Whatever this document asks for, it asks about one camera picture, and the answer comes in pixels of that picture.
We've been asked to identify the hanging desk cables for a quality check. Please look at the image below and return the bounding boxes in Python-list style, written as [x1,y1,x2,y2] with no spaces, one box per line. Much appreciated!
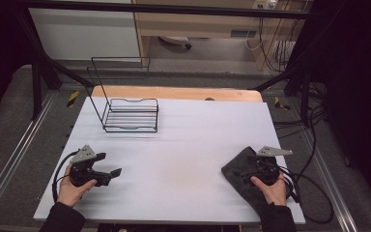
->
[244,0,305,73]

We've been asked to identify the white power strip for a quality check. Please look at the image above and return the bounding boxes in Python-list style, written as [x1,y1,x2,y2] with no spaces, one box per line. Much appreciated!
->
[251,0,278,11]

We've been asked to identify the white chair base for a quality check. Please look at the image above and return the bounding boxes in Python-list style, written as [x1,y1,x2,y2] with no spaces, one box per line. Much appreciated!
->
[158,35,193,50]

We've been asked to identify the white table board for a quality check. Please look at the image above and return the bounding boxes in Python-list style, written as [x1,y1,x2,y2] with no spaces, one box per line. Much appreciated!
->
[33,96,307,225]

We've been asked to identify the aluminium floor rail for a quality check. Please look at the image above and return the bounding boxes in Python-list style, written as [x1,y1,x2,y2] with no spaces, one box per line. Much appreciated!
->
[298,125,359,232]
[0,91,58,223]

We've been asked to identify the dark grey cloth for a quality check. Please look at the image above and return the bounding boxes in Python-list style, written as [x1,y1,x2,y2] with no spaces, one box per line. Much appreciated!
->
[220,146,292,215]

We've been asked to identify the person's right hand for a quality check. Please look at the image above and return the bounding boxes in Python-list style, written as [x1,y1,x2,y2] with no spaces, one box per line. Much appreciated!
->
[249,171,288,207]

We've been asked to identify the black wire rack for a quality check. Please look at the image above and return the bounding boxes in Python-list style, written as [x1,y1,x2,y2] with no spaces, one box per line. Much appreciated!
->
[86,56,159,134]

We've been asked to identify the black floor cables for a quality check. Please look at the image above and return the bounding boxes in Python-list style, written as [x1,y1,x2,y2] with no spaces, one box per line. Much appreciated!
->
[271,81,328,187]

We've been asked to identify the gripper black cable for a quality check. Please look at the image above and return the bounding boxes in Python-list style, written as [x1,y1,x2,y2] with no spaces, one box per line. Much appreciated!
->
[277,165,334,225]
[51,150,79,204]

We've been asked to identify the white cabinet panel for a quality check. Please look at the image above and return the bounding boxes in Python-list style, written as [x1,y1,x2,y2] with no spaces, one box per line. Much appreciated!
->
[28,7,142,62]

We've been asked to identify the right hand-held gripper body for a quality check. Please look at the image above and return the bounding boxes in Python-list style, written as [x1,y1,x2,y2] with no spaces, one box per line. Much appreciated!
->
[246,145,294,187]

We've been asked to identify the black metal frame strut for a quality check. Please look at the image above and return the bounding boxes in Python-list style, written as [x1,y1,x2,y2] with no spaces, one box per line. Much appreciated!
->
[251,61,314,128]
[12,6,95,121]

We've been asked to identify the black metal frame crossbar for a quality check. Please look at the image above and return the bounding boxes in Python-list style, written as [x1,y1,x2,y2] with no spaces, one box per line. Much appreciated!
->
[18,0,325,20]

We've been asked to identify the wooden desk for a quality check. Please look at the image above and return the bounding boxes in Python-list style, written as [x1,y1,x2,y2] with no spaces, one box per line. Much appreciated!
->
[130,0,305,72]

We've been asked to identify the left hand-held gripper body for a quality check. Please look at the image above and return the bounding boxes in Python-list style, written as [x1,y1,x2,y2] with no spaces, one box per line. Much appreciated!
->
[69,144,112,189]

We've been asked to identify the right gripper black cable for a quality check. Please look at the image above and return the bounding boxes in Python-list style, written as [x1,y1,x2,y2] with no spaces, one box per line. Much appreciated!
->
[277,165,334,225]

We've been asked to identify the person's left hand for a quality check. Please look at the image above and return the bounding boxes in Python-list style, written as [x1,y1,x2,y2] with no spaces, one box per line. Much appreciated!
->
[56,163,99,208]

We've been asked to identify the yellow black floor tape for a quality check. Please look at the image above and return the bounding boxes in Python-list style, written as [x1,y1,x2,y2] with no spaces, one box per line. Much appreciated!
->
[66,90,81,108]
[273,96,292,112]

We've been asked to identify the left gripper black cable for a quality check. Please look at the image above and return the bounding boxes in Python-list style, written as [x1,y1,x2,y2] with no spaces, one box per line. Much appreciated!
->
[51,150,79,204]

